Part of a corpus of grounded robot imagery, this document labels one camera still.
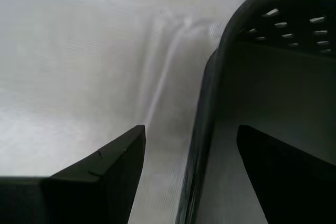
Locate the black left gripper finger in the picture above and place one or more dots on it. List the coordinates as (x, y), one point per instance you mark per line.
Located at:
(86, 190)
(294, 182)

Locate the black perforated plastic basket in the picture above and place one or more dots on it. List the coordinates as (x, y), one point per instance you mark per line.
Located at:
(262, 82)

